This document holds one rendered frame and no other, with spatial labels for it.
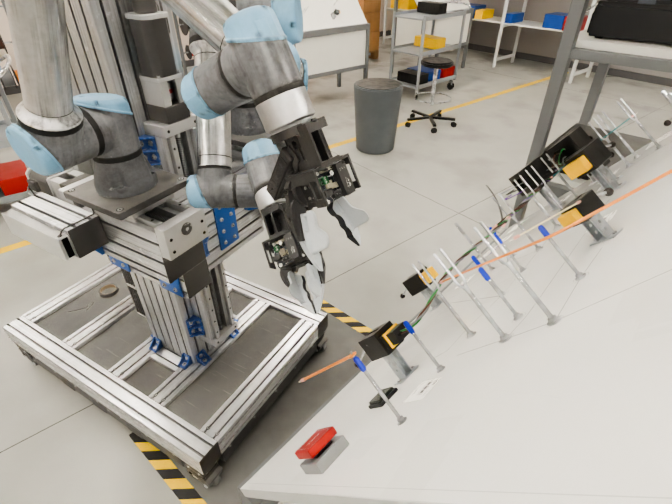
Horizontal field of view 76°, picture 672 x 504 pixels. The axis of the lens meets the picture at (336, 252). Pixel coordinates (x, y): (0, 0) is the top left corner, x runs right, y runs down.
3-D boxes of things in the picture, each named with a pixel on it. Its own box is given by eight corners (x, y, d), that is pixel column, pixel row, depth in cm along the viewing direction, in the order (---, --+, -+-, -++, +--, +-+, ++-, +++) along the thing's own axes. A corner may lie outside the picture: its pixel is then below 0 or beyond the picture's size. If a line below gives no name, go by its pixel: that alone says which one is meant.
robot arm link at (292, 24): (264, 65, 143) (228, -29, 89) (308, 65, 144) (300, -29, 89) (265, 102, 144) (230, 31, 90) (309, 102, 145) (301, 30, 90)
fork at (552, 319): (558, 324, 48) (478, 224, 49) (544, 328, 49) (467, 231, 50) (564, 314, 49) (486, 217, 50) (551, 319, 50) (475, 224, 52)
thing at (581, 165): (593, 166, 88) (583, 154, 88) (588, 170, 87) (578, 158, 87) (576, 176, 91) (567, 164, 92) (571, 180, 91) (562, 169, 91)
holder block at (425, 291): (420, 312, 117) (398, 283, 117) (450, 297, 107) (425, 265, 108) (411, 321, 114) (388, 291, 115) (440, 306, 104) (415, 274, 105)
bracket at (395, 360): (410, 368, 72) (392, 344, 73) (419, 365, 70) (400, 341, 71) (394, 385, 70) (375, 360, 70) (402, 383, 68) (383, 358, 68)
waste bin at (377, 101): (348, 154, 417) (350, 88, 381) (355, 137, 454) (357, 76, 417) (395, 158, 410) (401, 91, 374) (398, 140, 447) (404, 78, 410)
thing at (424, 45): (416, 101, 557) (426, 6, 494) (387, 93, 587) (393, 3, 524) (460, 87, 611) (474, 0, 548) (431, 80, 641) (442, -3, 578)
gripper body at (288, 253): (269, 272, 77) (250, 213, 80) (288, 277, 85) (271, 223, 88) (306, 255, 75) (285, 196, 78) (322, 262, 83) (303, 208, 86)
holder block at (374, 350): (387, 347, 74) (373, 328, 74) (404, 339, 69) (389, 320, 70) (372, 361, 72) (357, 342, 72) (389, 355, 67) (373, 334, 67)
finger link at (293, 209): (295, 242, 62) (287, 181, 61) (289, 243, 63) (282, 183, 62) (321, 238, 65) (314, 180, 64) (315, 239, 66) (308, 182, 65)
